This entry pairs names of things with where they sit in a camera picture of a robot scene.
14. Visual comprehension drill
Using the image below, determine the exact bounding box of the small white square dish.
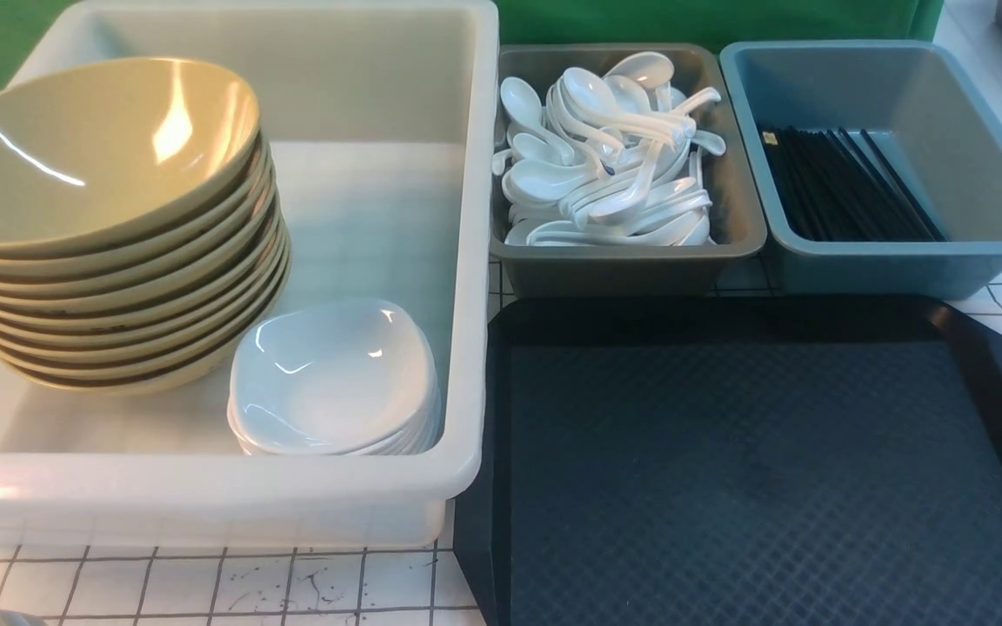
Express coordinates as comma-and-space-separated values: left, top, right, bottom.
230, 298, 438, 455

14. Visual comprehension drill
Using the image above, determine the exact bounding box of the large beige noodle bowl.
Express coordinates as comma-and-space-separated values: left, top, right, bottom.
0, 57, 261, 256

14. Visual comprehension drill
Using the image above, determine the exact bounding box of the stack of beige noodle bowls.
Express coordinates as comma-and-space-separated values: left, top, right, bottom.
0, 139, 292, 399

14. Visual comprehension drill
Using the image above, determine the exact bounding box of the grey plastic spoon bin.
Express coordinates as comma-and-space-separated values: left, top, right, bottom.
491, 43, 767, 297

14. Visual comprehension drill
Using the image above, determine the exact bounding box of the pile of white soup spoons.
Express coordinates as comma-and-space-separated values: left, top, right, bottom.
491, 50, 727, 247

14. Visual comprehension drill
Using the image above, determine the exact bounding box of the black textured serving tray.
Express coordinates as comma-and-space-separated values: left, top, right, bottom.
453, 296, 1002, 625

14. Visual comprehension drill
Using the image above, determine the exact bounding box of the large white plastic tub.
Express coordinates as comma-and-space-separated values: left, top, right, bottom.
0, 1, 498, 550

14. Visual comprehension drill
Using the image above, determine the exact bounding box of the stack of white square dishes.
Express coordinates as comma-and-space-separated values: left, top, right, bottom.
226, 390, 443, 456

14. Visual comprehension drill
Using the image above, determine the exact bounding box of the bundle of black chopsticks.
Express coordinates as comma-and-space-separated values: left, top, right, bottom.
758, 126, 949, 243

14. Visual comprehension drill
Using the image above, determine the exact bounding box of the blue plastic chopstick bin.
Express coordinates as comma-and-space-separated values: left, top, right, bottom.
719, 40, 1002, 300

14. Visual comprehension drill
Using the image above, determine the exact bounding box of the green backdrop cloth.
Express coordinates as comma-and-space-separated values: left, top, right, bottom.
0, 1, 943, 88

